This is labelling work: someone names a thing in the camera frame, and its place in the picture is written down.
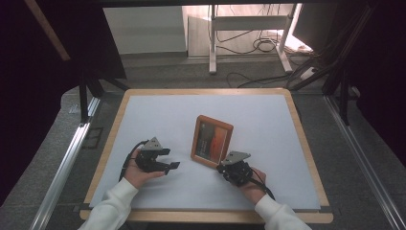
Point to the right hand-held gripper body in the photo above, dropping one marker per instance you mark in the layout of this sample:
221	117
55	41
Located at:
237	171

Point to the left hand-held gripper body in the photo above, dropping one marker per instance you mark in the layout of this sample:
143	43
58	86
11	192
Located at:
148	159

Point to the wooden picture frame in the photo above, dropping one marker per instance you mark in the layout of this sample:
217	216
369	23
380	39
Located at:
212	140

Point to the person's left hand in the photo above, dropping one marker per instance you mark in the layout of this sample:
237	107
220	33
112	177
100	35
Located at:
135	175

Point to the person's right hand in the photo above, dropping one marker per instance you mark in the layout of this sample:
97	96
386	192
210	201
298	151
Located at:
255	188

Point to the white table mat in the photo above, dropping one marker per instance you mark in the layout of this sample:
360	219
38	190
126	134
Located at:
261	134

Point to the black metal stand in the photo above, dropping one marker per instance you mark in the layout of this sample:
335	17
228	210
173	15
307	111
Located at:
83	99
343	96

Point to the white power strip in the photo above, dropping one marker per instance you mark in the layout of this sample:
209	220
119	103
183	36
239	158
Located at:
308	73

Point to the white cabinet panel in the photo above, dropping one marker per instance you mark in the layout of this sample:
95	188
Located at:
143	30

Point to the wooden plank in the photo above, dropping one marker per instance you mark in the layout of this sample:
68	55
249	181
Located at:
48	30

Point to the aluminium rail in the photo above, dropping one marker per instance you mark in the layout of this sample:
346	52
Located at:
364	163
63	172

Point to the white metal desk frame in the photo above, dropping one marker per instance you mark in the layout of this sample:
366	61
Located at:
249	23

